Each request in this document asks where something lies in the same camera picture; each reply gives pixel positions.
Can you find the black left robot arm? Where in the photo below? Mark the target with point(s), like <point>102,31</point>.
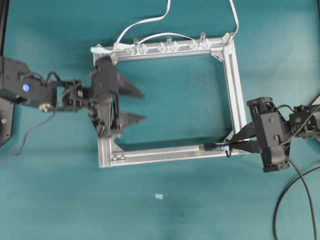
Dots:
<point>19,85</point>

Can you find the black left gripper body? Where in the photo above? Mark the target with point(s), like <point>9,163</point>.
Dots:
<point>104,98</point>

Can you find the aluminium extrusion frame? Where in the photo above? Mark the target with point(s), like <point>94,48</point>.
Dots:
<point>111,155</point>

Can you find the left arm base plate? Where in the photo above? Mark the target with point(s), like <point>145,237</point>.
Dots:
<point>6,120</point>

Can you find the short aluminium post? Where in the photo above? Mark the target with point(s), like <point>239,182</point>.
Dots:
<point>203,40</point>

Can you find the small clear tape piece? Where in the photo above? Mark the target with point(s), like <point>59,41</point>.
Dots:
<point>158,196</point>

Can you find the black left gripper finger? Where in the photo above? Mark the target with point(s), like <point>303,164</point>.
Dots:
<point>126,119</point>
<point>126,88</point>

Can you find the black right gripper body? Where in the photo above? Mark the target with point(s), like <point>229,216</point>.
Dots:
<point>271,131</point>

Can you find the corner aluminium post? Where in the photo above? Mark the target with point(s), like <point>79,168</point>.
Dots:
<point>228,38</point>

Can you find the middle aluminium post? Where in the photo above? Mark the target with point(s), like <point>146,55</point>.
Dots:
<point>169,42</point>

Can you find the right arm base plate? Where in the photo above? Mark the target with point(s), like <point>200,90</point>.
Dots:
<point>316,101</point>

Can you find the tall aluminium post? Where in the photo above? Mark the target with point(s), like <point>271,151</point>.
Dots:
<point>136,45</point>

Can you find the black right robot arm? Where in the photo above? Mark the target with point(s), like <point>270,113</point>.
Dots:
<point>304,123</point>

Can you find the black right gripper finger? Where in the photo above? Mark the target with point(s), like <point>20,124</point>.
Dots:
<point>247,146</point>
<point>247,132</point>

